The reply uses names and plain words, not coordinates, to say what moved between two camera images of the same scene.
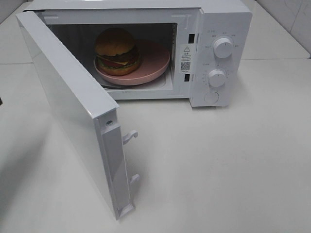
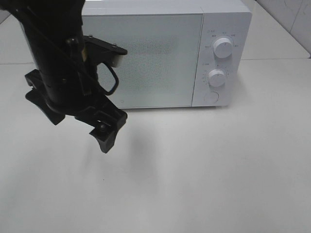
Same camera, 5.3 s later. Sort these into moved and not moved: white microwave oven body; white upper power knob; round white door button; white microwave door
Moved: white microwave door
Not moved: white upper power knob; white microwave oven body; round white door button
